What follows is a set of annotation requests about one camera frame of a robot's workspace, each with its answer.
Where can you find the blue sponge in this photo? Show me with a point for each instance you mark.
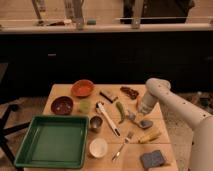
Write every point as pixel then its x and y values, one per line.
pixel 152 159

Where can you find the black brown block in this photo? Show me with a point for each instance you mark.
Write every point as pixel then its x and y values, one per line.
pixel 109 96

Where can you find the orange bowl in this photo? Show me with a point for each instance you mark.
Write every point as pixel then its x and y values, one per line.
pixel 82 88

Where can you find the dark brown food piece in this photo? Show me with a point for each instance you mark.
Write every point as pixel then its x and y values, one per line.
pixel 131 93

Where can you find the grey blue towel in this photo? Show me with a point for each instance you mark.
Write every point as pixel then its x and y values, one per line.
pixel 143 124

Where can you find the green pepper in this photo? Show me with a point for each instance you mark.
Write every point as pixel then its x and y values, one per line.
pixel 120 108

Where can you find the green plastic tray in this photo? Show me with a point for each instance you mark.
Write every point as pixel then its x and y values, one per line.
pixel 54 142

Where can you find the small metal cup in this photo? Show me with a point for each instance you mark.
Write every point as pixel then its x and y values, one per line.
pixel 96 124

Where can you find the orange fruit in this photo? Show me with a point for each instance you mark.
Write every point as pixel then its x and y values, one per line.
pixel 138 100

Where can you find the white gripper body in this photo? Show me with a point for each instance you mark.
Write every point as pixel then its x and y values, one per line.
pixel 141 114

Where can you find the black office chair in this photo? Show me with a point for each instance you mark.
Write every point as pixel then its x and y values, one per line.
pixel 6 131

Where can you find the person in dark clothes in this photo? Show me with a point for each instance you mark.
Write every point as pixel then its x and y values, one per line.
pixel 157 11

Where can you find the dark red bowl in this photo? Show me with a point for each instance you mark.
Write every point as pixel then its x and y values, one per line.
pixel 62 105

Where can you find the metal fork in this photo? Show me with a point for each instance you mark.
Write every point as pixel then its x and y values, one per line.
pixel 126 141

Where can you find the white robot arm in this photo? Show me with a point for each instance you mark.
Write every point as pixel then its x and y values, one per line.
pixel 200 121

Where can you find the green sponge on counter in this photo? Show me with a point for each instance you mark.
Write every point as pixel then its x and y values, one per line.
pixel 91 22

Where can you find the yellow banana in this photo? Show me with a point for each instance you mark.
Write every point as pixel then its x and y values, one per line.
pixel 149 136

